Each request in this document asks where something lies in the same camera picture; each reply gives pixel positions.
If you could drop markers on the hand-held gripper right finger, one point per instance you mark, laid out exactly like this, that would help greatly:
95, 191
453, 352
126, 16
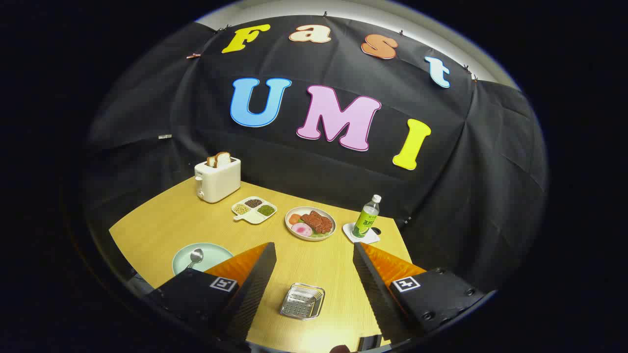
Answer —
373, 289

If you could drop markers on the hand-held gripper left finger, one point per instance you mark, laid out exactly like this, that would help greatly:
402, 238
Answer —
255, 284

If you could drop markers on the silver metal spoon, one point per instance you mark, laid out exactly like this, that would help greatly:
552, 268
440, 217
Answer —
196, 255

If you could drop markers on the light blue round plate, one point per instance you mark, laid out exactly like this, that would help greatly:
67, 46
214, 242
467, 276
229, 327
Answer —
216, 255

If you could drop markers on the perforated metal basket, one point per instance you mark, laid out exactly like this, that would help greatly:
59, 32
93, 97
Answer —
299, 306

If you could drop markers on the white square coaster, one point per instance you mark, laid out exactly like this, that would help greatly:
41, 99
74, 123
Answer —
370, 239

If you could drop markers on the white divided snack tray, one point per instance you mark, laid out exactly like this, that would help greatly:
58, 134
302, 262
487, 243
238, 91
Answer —
255, 216

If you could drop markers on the green label drink bottle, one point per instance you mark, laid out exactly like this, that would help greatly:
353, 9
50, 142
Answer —
365, 220

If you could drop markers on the pink round food slice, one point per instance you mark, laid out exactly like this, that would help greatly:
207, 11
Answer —
301, 229

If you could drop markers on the green lettuce leaf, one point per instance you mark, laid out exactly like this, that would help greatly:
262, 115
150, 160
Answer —
321, 236

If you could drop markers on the heap of green beans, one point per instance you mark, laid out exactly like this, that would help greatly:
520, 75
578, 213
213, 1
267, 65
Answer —
266, 210

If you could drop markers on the orange carrot slice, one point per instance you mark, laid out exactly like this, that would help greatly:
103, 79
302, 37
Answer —
295, 218

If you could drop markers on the heap of yellow beans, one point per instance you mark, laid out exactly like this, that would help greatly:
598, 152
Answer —
241, 209

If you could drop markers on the heap of dark brown beans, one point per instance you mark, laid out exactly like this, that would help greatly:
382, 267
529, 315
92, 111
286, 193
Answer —
253, 202

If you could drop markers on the red meat slices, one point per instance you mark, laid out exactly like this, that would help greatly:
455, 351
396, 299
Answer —
316, 221

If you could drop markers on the white round food plate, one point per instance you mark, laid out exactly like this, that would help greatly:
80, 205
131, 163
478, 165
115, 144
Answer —
309, 209

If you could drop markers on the cream white toaster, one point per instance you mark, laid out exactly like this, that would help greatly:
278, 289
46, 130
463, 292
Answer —
218, 184

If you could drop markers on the large toast bread slice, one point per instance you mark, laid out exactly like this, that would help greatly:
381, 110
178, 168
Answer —
223, 159

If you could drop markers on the small toast bread slice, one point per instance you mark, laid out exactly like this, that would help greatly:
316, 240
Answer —
211, 161

